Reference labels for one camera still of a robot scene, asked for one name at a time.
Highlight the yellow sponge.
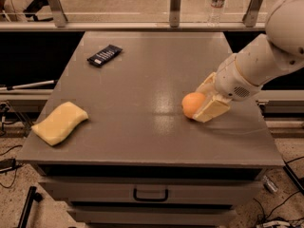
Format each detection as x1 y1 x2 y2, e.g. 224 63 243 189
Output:
31 102 88 146

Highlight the black floor bar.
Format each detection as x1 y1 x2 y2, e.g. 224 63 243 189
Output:
17 186 43 228

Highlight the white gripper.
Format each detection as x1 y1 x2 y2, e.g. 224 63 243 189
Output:
193 53 261 123

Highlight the metal railing post left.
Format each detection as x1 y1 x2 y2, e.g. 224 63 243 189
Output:
47 0 67 28

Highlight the black floor cables right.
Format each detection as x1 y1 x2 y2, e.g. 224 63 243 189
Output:
252 155 304 228

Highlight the dark blue rxbar wrapper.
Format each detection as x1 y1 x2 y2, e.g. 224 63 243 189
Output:
86 45 123 67

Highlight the orange fruit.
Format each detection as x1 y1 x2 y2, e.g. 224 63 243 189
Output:
181 92 205 119

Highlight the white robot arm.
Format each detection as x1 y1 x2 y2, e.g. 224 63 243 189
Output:
192 0 304 123

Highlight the metal railing post middle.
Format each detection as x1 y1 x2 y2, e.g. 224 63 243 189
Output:
169 0 181 28

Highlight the metal railing post right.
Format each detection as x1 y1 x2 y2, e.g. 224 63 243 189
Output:
242 0 263 28

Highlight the black power adapter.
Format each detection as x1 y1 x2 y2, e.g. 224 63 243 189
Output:
0 159 16 173

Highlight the black drawer handle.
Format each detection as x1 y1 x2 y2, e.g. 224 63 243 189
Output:
133 188 169 202

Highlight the metal railing post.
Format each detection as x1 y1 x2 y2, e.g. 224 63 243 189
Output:
47 0 67 28
242 0 263 28
169 0 181 28

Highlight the grey metal rod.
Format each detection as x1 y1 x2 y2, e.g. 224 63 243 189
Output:
0 80 58 91

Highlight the person in background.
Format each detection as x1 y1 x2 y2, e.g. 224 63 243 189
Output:
0 0 48 23

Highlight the grey cabinet with drawers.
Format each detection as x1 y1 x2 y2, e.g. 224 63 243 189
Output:
18 32 283 228

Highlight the clear plastic water bottle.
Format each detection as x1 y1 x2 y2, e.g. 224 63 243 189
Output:
207 0 225 27

